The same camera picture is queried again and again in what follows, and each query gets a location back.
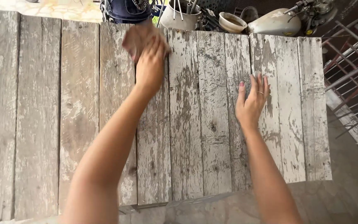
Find person's left hand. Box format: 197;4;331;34
135;34;171;96

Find person's right hand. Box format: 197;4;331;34
235;73;271;130

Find brown sandpaper piece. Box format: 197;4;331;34
122;21;167;63

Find white bucket with rods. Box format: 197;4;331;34
158;0;202;31

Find black metal tool parts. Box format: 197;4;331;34
198;7;227;32

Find weathered white wooden plank panel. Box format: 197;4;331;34
0;9;333;222

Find cream ceramic bowl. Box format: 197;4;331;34
218;12;248;34

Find dark round pot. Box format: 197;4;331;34
239;6;259;23

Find cream motorcycle fuel tank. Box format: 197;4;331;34
247;8;302;37

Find grey motorcycle engine part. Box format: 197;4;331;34
283;0;339;35

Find rusty metal bar rack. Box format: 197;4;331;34
321;19;358;147

